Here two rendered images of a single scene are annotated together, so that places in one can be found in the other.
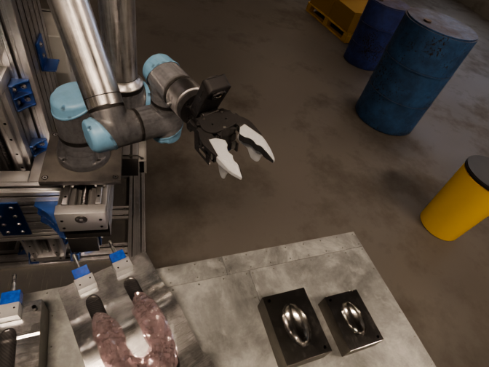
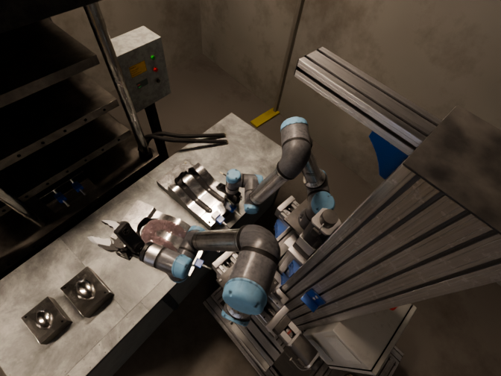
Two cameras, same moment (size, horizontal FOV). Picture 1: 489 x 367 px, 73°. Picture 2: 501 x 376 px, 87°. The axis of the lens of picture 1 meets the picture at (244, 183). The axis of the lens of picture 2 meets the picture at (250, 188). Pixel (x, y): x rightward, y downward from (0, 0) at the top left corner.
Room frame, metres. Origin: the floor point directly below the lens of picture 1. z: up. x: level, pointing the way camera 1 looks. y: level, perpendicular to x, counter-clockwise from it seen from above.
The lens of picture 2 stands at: (0.91, 0.30, 2.37)
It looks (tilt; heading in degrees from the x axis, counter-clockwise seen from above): 58 degrees down; 152
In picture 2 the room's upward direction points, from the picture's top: 11 degrees clockwise
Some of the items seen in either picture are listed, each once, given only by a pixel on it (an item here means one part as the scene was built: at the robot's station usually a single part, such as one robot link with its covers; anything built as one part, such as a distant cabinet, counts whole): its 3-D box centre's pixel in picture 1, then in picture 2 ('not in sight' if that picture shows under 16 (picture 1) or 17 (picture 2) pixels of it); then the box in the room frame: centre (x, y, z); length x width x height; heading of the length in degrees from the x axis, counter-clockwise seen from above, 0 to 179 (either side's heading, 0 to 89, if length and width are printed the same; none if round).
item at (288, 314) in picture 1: (292, 327); (88, 291); (0.43, -0.27, 0.83); 0.20 x 0.15 x 0.07; 31
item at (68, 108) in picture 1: (78, 111); not in sight; (0.68, 0.51, 1.20); 0.13 x 0.12 x 0.14; 140
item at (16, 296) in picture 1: (12, 296); (221, 221); (0.26, 0.49, 0.89); 0.13 x 0.05 x 0.05; 31
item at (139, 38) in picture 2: not in sight; (156, 130); (-0.71, 0.23, 0.73); 0.30 x 0.22 x 1.47; 121
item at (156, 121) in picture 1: (160, 119); (180, 266); (0.60, 0.23, 1.33); 0.11 x 0.08 x 0.11; 140
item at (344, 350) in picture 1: (349, 321); (47, 319); (0.51, -0.46, 0.83); 0.17 x 0.13 x 0.06; 31
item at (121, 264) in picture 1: (116, 256); (200, 264); (0.47, 0.31, 0.85); 0.13 x 0.05 x 0.05; 48
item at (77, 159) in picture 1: (81, 143); not in sight; (0.68, 0.51, 1.09); 0.15 x 0.15 x 0.10
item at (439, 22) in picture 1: (410, 74); not in sight; (3.38, -1.26, 0.52); 0.68 x 0.68 x 1.05
